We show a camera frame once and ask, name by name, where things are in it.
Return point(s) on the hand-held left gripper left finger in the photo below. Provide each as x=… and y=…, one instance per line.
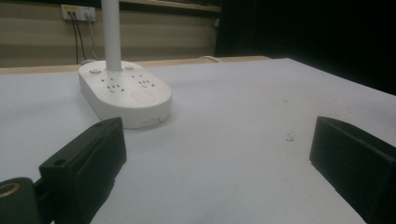
x=84, y=161

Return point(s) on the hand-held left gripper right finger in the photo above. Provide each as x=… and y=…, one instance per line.
x=355, y=161

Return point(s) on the white power strip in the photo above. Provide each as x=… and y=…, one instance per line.
x=124, y=90

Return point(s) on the black curtain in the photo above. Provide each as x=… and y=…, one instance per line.
x=306, y=34

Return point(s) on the white wall socket panel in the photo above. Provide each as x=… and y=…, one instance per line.
x=78, y=12

